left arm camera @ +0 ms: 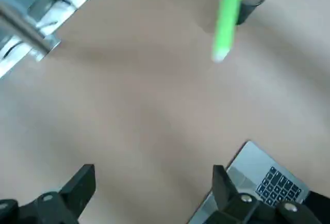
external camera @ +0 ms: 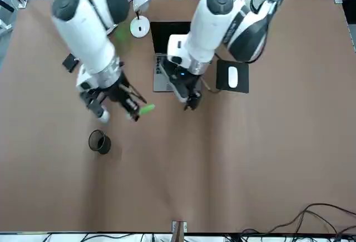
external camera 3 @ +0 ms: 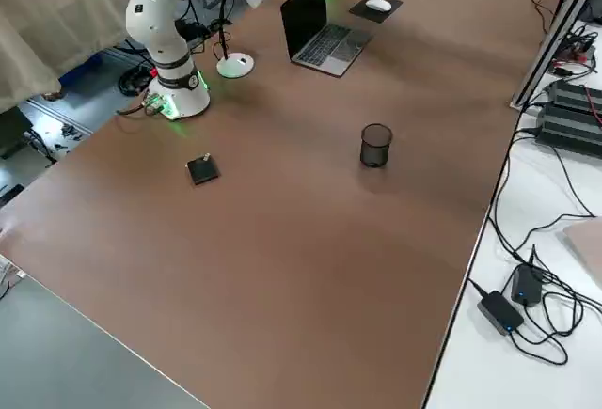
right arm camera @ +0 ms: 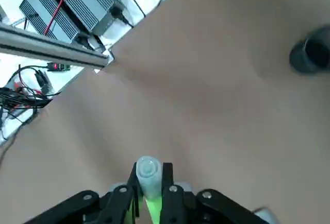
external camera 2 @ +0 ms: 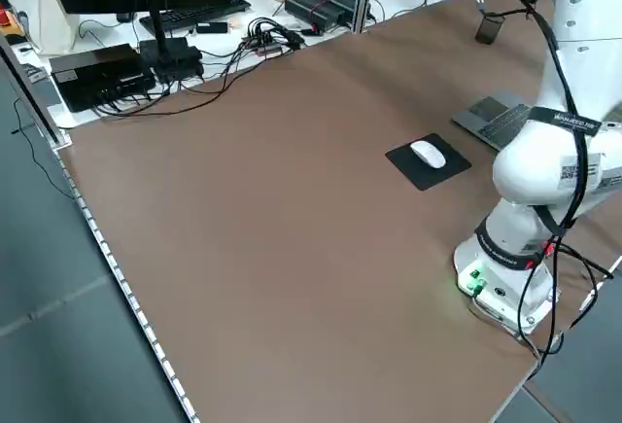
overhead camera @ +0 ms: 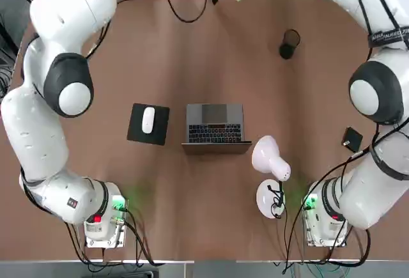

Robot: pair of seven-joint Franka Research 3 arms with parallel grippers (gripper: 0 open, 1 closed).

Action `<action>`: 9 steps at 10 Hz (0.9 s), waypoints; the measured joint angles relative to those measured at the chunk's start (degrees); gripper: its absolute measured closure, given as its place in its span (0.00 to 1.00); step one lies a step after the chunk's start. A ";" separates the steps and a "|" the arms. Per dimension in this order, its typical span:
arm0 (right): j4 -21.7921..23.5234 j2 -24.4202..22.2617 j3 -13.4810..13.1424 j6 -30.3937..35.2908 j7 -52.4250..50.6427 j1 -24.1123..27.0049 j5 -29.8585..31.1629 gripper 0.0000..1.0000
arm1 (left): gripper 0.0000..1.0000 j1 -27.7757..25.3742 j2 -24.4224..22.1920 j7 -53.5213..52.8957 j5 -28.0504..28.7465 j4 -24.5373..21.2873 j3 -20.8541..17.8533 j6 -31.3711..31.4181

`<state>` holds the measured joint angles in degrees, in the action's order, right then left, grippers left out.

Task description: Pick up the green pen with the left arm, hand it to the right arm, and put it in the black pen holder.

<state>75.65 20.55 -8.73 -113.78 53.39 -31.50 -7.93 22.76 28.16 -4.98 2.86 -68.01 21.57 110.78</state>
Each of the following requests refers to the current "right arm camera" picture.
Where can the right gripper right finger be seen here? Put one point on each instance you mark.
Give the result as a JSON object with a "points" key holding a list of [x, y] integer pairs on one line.
{"points": [[180, 206]]}

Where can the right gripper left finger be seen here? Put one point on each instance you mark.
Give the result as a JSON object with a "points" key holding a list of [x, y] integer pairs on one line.
{"points": [[121, 203]]}

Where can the green pen with clear cap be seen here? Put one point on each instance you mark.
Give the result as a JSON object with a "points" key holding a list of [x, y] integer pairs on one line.
{"points": [[148, 172]]}

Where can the black mesh pen holder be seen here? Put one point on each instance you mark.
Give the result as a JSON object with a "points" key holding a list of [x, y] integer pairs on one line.
{"points": [[301, 59]]}

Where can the small red-lit circuit board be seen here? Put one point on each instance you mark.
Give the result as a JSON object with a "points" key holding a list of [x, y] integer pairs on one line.
{"points": [[58, 66]]}

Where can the grey ribbed power supply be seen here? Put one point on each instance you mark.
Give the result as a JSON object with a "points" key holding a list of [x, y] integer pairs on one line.
{"points": [[46, 18], [85, 0]]}

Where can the aluminium frame post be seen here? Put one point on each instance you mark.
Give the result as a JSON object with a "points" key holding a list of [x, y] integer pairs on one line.
{"points": [[51, 50]]}

